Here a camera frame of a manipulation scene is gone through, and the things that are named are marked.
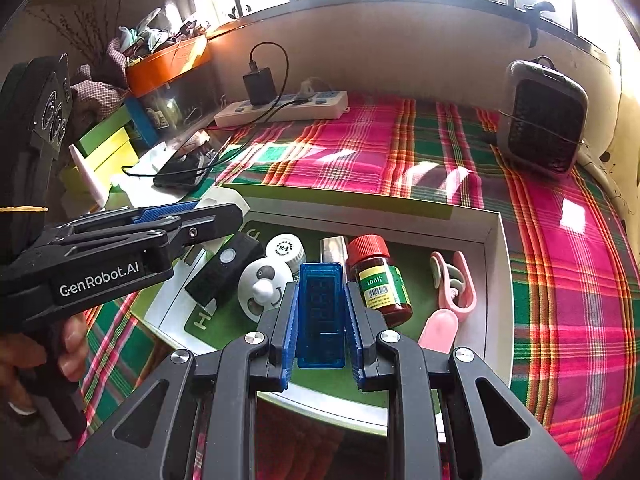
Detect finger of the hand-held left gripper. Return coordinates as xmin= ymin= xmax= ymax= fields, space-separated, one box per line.
xmin=47 ymin=200 xmax=202 ymax=237
xmin=64 ymin=202 xmax=245 ymax=262

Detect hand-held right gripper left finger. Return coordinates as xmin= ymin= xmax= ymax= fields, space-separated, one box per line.
xmin=62 ymin=280 xmax=307 ymax=480

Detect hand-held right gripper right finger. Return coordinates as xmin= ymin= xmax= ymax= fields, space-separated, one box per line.
xmin=337 ymin=280 xmax=583 ymax=480

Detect white charger adapter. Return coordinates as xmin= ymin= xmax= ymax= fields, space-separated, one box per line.
xmin=182 ymin=186 xmax=252 ymax=263

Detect blue USB tester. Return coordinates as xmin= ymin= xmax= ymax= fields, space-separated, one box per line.
xmin=296 ymin=262 xmax=347 ymax=370

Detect black USB device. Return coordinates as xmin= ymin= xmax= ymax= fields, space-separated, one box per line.
xmin=185 ymin=232 xmax=266 ymax=309

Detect white round toy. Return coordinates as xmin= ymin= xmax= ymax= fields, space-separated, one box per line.
xmin=239 ymin=257 xmax=294 ymax=322

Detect brown medicine bottle red cap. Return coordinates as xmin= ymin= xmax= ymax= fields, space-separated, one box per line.
xmin=346 ymin=235 xmax=413 ymax=328

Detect black glossy rectangular bar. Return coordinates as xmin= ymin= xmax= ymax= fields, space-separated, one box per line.
xmin=320 ymin=236 xmax=348 ymax=266

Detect pink silicone case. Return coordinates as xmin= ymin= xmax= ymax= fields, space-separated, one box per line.
xmin=417 ymin=310 xmax=460 ymax=354

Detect pink plastic clip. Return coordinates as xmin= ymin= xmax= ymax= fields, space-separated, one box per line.
xmin=429 ymin=251 xmax=477 ymax=312

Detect person's left hand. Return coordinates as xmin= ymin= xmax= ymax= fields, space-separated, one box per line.
xmin=0 ymin=310 xmax=90 ymax=417

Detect black phone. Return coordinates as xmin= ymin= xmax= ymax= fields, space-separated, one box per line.
xmin=152 ymin=152 xmax=217 ymax=192

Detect yellow green cardboard box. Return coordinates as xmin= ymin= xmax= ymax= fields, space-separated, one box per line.
xmin=60 ymin=107 xmax=139 ymax=201

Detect white standing tube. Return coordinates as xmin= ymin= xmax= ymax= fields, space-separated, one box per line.
xmin=69 ymin=144 xmax=109 ymax=209

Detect blue box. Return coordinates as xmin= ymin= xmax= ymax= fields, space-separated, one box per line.
xmin=124 ymin=96 xmax=164 ymax=149

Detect white power strip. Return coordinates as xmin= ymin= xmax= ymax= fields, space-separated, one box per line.
xmin=214 ymin=91 xmax=349 ymax=128

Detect checkered cloth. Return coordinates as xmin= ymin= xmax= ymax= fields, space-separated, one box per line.
xmin=70 ymin=40 xmax=132 ymax=117

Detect black charger adapter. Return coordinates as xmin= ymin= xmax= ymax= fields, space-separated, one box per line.
xmin=242 ymin=67 xmax=279 ymax=108

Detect white power plug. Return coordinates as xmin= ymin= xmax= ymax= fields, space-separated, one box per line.
xmin=300 ymin=77 xmax=327 ymax=106

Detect dry twig branches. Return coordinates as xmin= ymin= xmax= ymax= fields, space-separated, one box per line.
xmin=27 ymin=2 xmax=118 ymax=63

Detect plaid blanket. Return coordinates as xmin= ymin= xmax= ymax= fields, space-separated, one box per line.
xmin=75 ymin=92 xmax=626 ymax=480

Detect small grey desk fan heater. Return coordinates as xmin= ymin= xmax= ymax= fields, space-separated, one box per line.
xmin=492 ymin=57 xmax=590 ymax=179

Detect black charging cable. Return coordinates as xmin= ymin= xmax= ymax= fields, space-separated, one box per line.
xmin=248 ymin=42 xmax=292 ymax=122

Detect black window handle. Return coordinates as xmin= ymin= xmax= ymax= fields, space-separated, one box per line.
xmin=522 ymin=2 xmax=556 ymax=49

